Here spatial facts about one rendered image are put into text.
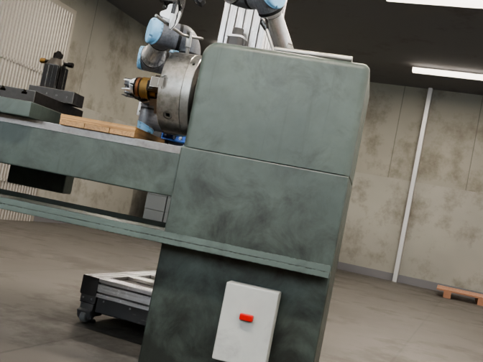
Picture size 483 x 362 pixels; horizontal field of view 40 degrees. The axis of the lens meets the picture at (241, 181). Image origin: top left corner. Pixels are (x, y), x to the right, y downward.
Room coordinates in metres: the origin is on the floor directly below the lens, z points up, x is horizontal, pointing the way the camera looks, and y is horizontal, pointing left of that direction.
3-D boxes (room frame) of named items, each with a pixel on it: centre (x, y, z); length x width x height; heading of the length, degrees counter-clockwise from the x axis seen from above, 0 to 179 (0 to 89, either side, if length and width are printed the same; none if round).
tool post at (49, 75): (2.79, 0.85, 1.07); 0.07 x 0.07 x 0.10; 79
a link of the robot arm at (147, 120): (2.91, 0.44, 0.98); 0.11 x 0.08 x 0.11; 103
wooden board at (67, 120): (2.65, 0.53, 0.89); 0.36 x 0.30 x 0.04; 169
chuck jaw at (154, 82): (2.53, 0.38, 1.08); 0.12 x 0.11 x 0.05; 169
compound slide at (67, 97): (2.79, 0.83, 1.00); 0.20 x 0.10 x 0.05; 79
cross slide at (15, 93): (2.73, 0.87, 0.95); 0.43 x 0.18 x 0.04; 169
